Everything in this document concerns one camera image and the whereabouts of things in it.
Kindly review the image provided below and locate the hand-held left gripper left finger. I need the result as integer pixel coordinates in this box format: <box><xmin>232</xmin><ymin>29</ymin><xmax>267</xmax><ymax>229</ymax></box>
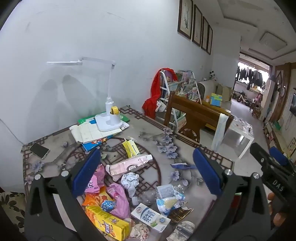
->
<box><xmin>24</xmin><ymin>148</ymin><xmax>111</xmax><ymax>241</ymax></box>

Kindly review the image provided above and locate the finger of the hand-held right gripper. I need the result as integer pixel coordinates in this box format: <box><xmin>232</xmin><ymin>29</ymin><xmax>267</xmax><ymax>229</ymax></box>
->
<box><xmin>249</xmin><ymin>142</ymin><xmax>274</xmax><ymax>168</ymax></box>
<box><xmin>269</xmin><ymin>147</ymin><xmax>296</xmax><ymax>173</ymax></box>

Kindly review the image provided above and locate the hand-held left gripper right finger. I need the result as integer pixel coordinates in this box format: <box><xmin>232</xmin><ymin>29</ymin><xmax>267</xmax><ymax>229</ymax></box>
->
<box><xmin>193</xmin><ymin>148</ymin><xmax>271</xmax><ymax>241</ymax></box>

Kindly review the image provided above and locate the pink milk carton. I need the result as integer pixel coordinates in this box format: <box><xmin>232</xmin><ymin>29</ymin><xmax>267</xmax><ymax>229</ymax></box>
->
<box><xmin>106</xmin><ymin>154</ymin><xmax>153</xmax><ymax>182</ymax></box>

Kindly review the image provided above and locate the person's right hand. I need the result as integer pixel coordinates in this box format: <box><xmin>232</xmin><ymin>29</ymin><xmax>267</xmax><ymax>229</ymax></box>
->
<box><xmin>268</xmin><ymin>192</ymin><xmax>288</xmax><ymax>230</ymax></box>

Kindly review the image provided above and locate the framed puzzle picture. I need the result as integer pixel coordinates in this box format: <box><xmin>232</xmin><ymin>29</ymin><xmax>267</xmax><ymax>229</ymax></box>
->
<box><xmin>287</xmin><ymin>138</ymin><xmax>296</xmax><ymax>156</ymax></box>

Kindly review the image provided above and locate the television cabinet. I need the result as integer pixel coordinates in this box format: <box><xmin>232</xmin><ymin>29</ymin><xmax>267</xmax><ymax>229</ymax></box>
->
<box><xmin>264</xmin><ymin>120</ymin><xmax>289</xmax><ymax>156</ymax></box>

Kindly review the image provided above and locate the white coffee table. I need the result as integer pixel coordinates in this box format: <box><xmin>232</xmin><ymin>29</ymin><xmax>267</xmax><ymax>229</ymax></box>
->
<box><xmin>222</xmin><ymin>116</ymin><xmax>255</xmax><ymax>159</ymax></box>

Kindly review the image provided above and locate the blue picture book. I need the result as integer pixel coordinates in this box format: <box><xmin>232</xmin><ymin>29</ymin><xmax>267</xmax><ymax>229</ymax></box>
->
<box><xmin>81</xmin><ymin>134</ymin><xmax>114</xmax><ymax>152</ymax></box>

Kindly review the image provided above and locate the orange snack packet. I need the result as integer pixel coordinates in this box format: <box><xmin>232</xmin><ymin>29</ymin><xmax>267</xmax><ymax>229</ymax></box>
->
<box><xmin>83</xmin><ymin>185</ymin><xmax>116</xmax><ymax>212</ymax></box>

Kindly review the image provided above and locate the white printed cloth strip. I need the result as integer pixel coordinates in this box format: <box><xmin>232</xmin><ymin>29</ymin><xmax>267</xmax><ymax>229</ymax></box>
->
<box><xmin>211</xmin><ymin>113</ymin><xmax>229</xmax><ymax>151</ymax></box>

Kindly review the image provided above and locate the pink plastic wrapper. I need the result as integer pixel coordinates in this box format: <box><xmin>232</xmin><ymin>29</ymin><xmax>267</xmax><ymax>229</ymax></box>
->
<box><xmin>106</xmin><ymin>183</ymin><xmax>131</xmax><ymax>219</ymax></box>

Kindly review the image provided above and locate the crumpled white paper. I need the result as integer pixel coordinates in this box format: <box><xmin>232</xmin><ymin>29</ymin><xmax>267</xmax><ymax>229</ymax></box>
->
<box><xmin>120</xmin><ymin>172</ymin><xmax>140</xmax><ymax>197</ymax></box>

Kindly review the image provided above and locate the small wooden chair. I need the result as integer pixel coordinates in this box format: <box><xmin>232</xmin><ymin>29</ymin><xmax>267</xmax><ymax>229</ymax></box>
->
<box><xmin>248</xmin><ymin>93</ymin><xmax>263</xmax><ymax>116</ymax></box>

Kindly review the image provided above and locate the blue white wrapper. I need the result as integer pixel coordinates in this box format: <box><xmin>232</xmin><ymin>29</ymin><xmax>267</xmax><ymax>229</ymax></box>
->
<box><xmin>156</xmin><ymin>193</ymin><xmax>186</xmax><ymax>216</ymax></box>

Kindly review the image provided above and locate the green book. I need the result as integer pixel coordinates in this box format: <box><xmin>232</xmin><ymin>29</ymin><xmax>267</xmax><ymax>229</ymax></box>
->
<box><xmin>77</xmin><ymin>113</ymin><xmax>130</xmax><ymax>126</ymax></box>

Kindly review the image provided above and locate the brown packet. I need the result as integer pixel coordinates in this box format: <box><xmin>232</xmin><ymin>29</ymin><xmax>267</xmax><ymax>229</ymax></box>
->
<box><xmin>168</xmin><ymin>207</ymin><xmax>193</xmax><ymax>223</ymax></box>

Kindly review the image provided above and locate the yellow cardboard box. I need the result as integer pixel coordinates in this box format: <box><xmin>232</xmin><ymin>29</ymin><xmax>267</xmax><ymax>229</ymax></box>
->
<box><xmin>85</xmin><ymin>205</ymin><xmax>131</xmax><ymax>241</ymax></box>

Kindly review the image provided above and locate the smartphone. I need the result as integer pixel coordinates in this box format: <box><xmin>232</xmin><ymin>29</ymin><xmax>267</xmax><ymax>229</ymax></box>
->
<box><xmin>29</xmin><ymin>142</ymin><xmax>50</xmax><ymax>159</ymax></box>

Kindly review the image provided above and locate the white desk lamp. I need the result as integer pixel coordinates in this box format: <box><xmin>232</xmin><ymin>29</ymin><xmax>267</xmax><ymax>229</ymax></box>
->
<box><xmin>46</xmin><ymin>57</ymin><xmax>123</xmax><ymax>132</ymax></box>

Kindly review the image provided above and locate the balance bike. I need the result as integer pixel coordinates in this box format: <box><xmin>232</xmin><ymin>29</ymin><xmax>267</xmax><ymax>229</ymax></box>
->
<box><xmin>236</xmin><ymin>91</ymin><xmax>251</xmax><ymax>106</ymax></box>

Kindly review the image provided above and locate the wooden coffee table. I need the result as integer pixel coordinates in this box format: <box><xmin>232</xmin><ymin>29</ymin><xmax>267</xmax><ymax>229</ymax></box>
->
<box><xmin>201</xmin><ymin>100</ymin><xmax>232</xmax><ymax>130</ymax></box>

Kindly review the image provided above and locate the printed newspaper piece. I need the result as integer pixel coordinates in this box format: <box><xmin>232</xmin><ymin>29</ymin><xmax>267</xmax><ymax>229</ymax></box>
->
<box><xmin>166</xmin><ymin>220</ymin><xmax>195</xmax><ymax>241</ymax></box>

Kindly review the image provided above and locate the clear plastic bottle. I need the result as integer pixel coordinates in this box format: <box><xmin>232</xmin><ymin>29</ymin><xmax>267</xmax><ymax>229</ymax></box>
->
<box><xmin>132</xmin><ymin>178</ymin><xmax>189</xmax><ymax>207</ymax></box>

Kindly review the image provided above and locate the colourful toy block box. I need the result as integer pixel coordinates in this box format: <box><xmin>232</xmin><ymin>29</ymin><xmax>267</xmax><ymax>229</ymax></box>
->
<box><xmin>210</xmin><ymin>93</ymin><xmax>222</xmax><ymax>106</ymax></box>

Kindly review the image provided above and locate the white milk carton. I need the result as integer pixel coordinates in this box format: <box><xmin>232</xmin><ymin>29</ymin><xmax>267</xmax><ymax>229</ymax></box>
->
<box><xmin>131</xmin><ymin>203</ymin><xmax>171</xmax><ymax>233</ymax></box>

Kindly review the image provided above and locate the row of hanging clothes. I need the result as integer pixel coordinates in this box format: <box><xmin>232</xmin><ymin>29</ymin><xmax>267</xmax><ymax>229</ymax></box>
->
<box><xmin>236</xmin><ymin>66</ymin><xmax>266</xmax><ymax>91</ymax></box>

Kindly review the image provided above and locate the crumpled floral tissue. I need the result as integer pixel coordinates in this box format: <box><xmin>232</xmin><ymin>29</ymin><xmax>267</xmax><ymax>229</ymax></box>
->
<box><xmin>129</xmin><ymin>222</ymin><xmax>151</xmax><ymax>240</ymax></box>

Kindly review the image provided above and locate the floral seat cushion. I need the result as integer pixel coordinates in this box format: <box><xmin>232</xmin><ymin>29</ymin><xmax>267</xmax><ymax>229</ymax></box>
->
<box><xmin>0</xmin><ymin>192</ymin><xmax>26</xmax><ymax>233</ymax></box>

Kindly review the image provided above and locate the grey covered sofa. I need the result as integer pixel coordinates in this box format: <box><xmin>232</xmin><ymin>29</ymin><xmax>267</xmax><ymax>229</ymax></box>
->
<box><xmin>198</xmin><ymin>80</ymin><xmax>233</xmax><ymax>102</ymax></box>

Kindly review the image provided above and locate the red cloth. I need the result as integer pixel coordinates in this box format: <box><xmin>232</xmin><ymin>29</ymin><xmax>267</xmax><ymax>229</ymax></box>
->
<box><xmin>142</xmin><ymin>68</ymin><xmax>176</xmax><ymax>120</ymax></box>

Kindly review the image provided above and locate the row of picture books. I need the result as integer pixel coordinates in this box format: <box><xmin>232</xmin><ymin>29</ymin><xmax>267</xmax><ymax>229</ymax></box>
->
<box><xmin>162</xmin><ymin>69</ymin><xmax>199</xmax><ymax>100</ymax></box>

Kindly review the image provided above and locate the white book rack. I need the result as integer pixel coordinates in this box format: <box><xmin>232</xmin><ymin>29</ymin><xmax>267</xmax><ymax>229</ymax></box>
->
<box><xmin>157</xmin><ymin>70</ymin><xmax>202</xmax><ymax>130</ymax></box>

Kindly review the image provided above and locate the square ceiling light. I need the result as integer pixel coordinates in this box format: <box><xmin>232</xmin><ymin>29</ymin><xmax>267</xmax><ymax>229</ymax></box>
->
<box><xmin>259</xmin><ymin>31</ymin><xmax>288</xmax><ymax>50</ymax></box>

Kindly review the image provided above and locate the framed wall picture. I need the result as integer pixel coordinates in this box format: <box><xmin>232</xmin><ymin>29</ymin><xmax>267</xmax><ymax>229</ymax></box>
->
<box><xmin>206</xmin><ymin>24</ymin><xmax>213</xmax><ymax>55</ymax></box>
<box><xmin>192</xmin><ymin>4</ymin><xmax>203</xmax><ymax>47</ymax></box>
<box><xmin>178</xmin><ymin>0</ymin><xmax>193</xmax><ymax>40</ymax></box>
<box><xmin>201</xmin><ymin>16</ymin><xmax>209</xmax><ymax>51</ymax></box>

